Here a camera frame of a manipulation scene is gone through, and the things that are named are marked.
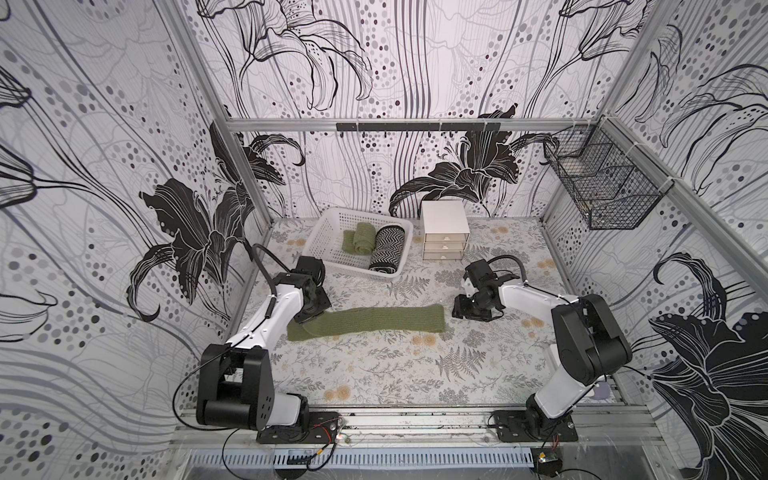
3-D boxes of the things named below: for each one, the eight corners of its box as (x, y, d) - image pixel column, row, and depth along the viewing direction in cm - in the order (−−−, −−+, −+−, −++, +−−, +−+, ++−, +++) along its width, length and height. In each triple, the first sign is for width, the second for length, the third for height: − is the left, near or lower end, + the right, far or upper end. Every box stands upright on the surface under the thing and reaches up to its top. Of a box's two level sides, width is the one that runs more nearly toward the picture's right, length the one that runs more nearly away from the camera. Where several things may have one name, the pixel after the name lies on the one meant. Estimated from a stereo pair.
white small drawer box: (423, 262, 108) (426, 237, 97) (419, 215, 124) (421, 188, 113) (463, 262, 108) (471, 236, 97) (454, 215, 124) (460, 188, 113)
